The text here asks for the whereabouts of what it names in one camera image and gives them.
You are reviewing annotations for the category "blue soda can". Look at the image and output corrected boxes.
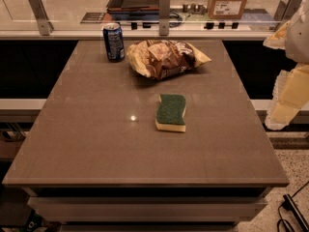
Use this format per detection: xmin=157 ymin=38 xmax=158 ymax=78
xmin=102 ymin=22 xmax=125 ymax=62

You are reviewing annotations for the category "right metal glass bracket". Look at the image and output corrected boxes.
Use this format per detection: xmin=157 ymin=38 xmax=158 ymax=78
xmin=273 ymin=0 xmax=303 ymax=30

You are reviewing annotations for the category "brown chip bag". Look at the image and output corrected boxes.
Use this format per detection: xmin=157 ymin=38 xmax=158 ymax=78
xmin=126 ymin=40 xmax=211 ymax=80

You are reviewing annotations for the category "green and yellow sponge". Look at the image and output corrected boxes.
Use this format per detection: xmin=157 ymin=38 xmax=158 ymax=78
xmin=155 ymin=94 xmax=186 ymax=132

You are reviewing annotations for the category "metal glass bracket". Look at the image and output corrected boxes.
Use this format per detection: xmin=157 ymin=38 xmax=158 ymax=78
xmin=28 ymin=0 xmax=53 ymax=36
xmin=273 ymin=0 xmax=303 ymax=30
xmin=159 ymin=0 xmax=170 ymax=36

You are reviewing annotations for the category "brown table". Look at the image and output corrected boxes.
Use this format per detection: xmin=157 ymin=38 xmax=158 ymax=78
xmin=3 ymin=41 xmax=288 ymax=231

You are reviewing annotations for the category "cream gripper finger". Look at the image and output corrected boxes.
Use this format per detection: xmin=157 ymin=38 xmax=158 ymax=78
xmin=263 ymin=21 xmax=290 ymax=49
xmin=265 ymin=63 xmax=309 ymax=131

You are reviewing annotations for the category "middle metal glass bracket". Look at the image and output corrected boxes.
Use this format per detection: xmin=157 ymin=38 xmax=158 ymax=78
xmin=159 ymin=0 xmax=170 ymax=36

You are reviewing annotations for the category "cardboard box with label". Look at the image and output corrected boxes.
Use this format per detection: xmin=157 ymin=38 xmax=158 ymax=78
xmin=208 ymin=0 xmax=247 ymax=19

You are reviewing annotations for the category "left metal glass bracket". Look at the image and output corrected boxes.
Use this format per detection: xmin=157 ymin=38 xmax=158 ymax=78
xmin=28 ymin=0 xmax=53 ymax=36

